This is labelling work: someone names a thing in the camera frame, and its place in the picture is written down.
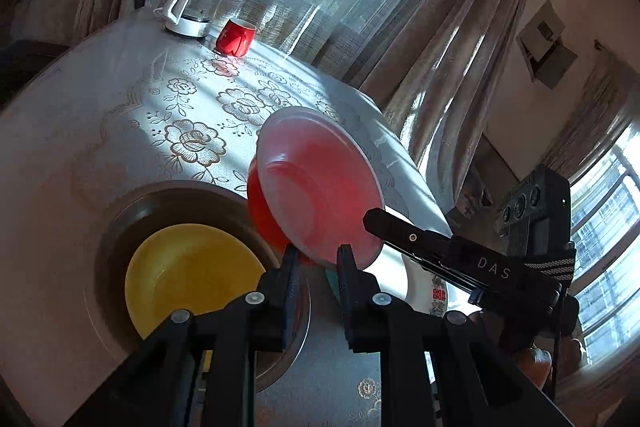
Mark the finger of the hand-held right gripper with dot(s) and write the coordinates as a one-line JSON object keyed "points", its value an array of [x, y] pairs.
{"points": [[440, 277], [400, 229]]}

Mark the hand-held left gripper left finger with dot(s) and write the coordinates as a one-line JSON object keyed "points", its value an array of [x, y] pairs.
{"points": [[291, 307]]}

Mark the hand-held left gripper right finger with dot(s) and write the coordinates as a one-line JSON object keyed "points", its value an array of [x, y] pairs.
{"points": [[344, 297]]}

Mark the red plastic bowl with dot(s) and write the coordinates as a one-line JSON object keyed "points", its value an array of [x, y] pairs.
{"points": [[320, 177]]}

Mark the yellow plastic bowl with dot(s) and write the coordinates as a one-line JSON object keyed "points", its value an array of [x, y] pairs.
{"points": [[190, 267]]}

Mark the large steel bowl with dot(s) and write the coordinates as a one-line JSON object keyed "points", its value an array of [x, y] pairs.
{"points": [[100, 282]]}

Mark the person's right hand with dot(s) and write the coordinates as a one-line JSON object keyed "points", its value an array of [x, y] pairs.
{"points": [[535, 364]]}

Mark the side barred window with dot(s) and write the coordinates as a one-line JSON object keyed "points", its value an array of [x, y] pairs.
{"points": [[610, 232]]}

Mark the floral lace tablecloth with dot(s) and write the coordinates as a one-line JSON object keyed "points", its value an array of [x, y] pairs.
{"points": [[150, 117]]}

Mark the red mug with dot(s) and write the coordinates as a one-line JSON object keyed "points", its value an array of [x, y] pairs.
{"points": [[235, 38]]}

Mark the white glass electric kettle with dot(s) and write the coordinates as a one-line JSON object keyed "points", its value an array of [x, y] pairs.
{"points": [[192, 7]]}

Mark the grey wall panel box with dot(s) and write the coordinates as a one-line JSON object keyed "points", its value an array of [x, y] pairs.
{"points": [[547, 44]]}

